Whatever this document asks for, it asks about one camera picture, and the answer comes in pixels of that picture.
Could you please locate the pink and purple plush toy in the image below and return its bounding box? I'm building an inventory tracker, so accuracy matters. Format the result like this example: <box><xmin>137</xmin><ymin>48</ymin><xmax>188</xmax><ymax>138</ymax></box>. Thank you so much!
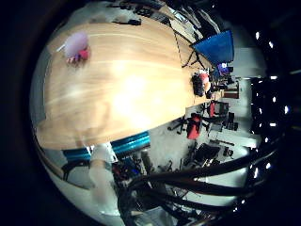
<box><xmin>63</xmin><ymin>30</ymin><xmax>92</xmax><ymax>66</ymax></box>

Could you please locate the blue metal beam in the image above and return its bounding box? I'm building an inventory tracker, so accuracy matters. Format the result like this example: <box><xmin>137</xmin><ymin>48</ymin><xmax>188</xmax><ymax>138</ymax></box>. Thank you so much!
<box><xmin>62</xmin><ymin>131</ymin><xmax>151</xmax><ymax>162</ymax></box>

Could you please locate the large red office chair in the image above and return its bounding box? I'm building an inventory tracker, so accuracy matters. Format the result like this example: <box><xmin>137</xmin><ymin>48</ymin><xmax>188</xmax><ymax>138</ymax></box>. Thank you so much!
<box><xmin>185</xmin><ymin>112</ymin><xmax>203</xmax><ymax>140</ymax></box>

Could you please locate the black equipment case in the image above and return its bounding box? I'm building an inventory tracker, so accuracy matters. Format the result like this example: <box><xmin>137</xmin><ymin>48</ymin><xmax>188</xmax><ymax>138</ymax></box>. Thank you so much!
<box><xmin>193</xmin><ymin>142</ymin><xmax>222</xmax><ymax>164</ymax></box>

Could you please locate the small red office chair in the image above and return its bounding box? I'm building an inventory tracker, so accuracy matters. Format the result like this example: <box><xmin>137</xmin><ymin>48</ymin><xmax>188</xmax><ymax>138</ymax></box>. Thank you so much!
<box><xmin>208</xmin><ymin>101</ymin><xmax>230</xmax><ymax>119</ymax></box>

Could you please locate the black bag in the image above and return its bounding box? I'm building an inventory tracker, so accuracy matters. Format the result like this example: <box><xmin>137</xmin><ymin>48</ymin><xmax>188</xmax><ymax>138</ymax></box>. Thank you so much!
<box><xmin>191</xmin><ymin>73</ymin><xmax>206</xmax><ymax>98</ymax></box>

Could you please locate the pink and red plush toy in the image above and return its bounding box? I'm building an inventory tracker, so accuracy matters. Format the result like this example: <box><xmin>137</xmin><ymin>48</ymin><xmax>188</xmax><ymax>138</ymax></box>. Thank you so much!
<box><xmin>198</xmin><ymin>72</ymin><xmax>213</xmax><ymax>99</ymax></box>

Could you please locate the black tripod stand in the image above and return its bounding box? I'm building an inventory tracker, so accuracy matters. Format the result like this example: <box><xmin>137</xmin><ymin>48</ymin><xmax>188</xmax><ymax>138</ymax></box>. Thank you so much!
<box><xmin>182</xmin><ymin>50</ymin><xmax>212</xmax><ymax>71</ymax></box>

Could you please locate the small black device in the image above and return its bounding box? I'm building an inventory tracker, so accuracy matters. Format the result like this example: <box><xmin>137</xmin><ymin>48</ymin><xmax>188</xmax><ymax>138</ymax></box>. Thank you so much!
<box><xmin>112</xmin><ymin>18</ymin><xmax>143</xmax><ymax>26</ymax></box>

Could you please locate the glowing computer monitor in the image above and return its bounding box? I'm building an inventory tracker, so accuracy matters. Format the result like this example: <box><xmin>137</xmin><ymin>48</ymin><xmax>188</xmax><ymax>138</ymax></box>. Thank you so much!
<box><xmin>217</xmin><ymin>62</ymin><xmax>234</xmax><ymax>76</ymax></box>

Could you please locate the black metal chair frame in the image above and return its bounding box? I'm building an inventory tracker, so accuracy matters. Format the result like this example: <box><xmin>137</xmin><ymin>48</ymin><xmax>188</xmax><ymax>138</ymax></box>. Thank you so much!
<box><xmin>61</xmin><ymin>159</ymin><xmax>92</xmax><ymax>182</ymax></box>

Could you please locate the thick black cable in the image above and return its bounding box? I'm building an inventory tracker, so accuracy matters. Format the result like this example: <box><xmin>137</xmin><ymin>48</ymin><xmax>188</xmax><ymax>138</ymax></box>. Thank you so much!
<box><xmin>137</xmin><ymin>180</ymin><xmax>261</xmax><ymax>198</ymax></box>
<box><xmin>125</xmin><ymin>150</ymin><xmax>280</xmax><ymax>193</ymax></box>

